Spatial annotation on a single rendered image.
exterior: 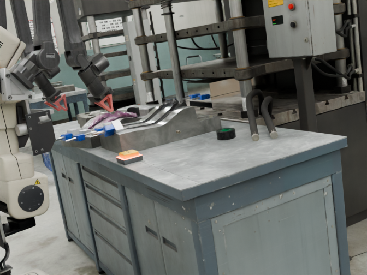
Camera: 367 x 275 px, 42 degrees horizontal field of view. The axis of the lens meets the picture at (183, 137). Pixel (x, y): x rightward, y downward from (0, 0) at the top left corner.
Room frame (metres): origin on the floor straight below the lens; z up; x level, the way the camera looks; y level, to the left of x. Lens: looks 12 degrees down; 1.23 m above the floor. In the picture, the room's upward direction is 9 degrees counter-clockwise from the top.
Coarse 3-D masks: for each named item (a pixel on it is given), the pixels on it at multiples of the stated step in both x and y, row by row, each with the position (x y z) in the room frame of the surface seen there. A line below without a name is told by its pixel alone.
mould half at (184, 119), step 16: (160, 112) 2.20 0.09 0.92; (176, 112) 2.08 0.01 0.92; (192, 112) 2.11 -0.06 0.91; (144, 128) 2.01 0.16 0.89; (160, 128) 2.03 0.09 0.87; (176, 128) 2.06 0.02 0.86; (192, 128) 2.10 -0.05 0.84; (208, 128) 2.14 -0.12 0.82; (112, 144) 2.03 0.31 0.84; (128, 144) 1.95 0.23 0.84; (144, 144) 1.99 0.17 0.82; (160, 144) 2.02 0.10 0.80
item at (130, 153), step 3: (129, 150) 1.85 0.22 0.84; (132, 150) 1.84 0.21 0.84; (120, 153) 1.82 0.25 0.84; (123, 153) 1.80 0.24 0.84; (126, 153) 1.80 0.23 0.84; (129, 153) 1.79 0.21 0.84; (132, 153) 1.79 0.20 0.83; (135, 153) 1.80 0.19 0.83; (138, 153) 1.81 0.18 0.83; (120, 156) 1.82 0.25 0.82; (123, 156) 1.79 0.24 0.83; (126, 156) 1.78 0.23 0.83; (129, 156) 1.79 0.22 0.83; (132, 156) 1.79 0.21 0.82
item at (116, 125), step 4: (116, 120) 2.03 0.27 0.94; (112, 124) 2.01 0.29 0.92; (116, 124) 2.01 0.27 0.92; (120, 124) 2.01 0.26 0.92; (104, 128) 1.99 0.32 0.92; (108, 128) 1.99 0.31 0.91; (112, 128) 1.99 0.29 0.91; (116, 128) 1.99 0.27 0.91; (120, 128) 2.00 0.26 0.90; (96, 132) 1.98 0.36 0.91; (100, 132) 1.98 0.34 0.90; (104, 132) 1.99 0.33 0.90; (108, 132) 1.99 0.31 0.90; (112, 132) 2.00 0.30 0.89; (116, 132) 1.99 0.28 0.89
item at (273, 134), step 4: (264, 112) 2.05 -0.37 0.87; (268, 112) 2.06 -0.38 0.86; (264, 116) 2.01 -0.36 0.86; (268, 116) 1.99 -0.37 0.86; (264, 120) 1.99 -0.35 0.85; (268, 120) 1.95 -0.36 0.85; (268, 124) 1.91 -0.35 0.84; (272, 124) 1.90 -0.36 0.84; (268, 128) 1.88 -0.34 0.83; (272, 128) 1.85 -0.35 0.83; (272, 132) 1.82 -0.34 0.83; (276, 132) 1.82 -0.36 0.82; (272, 136) 1.82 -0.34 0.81; (276, 136) 1.81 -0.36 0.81
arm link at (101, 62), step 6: (96, 54) 1.90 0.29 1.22; (102, 54) 1.90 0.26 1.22; (78, 60) 1.81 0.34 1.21; (84, 60) 1.83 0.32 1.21; (90, 60) 1.86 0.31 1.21; (96, 60) 1.88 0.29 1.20; (102, 60) 1.89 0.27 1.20; (84, 66) 1.82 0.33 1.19; (96, 66) 1.87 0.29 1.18; (102, 66) 1.89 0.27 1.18; (108, 66) 1.92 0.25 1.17
